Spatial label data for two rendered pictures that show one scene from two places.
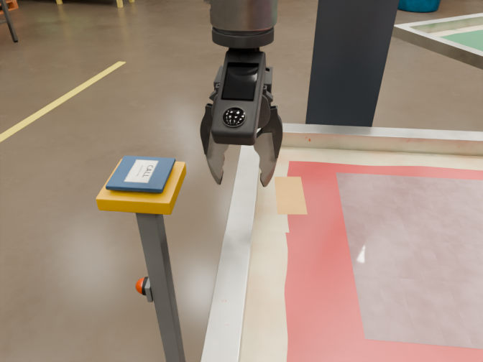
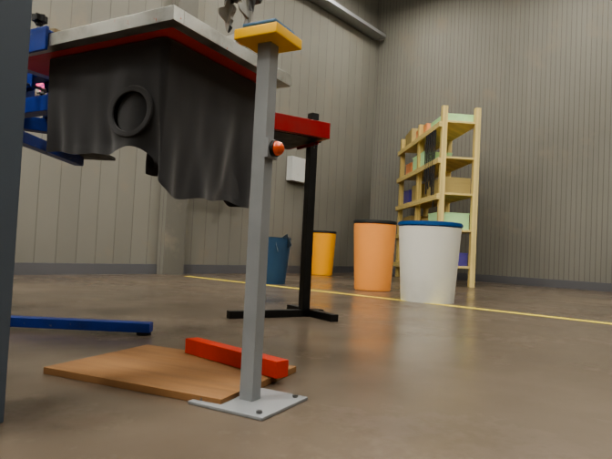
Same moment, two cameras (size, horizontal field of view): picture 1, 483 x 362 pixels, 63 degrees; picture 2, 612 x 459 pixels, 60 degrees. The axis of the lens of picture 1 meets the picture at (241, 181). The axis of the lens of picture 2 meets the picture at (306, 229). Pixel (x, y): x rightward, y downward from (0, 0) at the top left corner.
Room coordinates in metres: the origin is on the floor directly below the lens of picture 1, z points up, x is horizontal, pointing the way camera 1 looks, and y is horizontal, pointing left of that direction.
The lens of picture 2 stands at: (1.80, 0.84, 0.40)
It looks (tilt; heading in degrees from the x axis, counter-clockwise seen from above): 2 degrees up; 203
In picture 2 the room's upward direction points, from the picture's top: 3 degrees clockwise
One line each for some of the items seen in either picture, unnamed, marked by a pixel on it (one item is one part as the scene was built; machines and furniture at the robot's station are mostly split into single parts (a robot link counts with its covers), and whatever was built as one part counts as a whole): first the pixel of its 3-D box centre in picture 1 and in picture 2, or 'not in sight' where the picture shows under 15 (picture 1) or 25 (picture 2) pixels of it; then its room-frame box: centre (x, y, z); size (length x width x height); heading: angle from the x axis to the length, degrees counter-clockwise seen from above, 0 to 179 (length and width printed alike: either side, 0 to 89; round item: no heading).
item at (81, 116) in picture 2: not in sight; (108, 113); (0.60, -0.33, 0.77); 0.46 x 0.09 x 0.36; 85
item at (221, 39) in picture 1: (243, 76); not in sight; (0.47, 0.00, 1.19); 0.09 x 0.08 x 0.12; 175
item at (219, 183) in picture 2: not in sight; (210, 133); (0.44, -0.08, 0.74); 0.45 x 0.03 x 0.43; 175
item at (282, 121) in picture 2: not in sight; (262, 128); (-0.85, -0.60, 1.06); 0.61 x 0.46 x 0.12; 145
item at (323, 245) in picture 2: not in sight; (321, 252); (-6.05, -2.26, 0.34); 0.45 x 0.43 x 0.69; 74
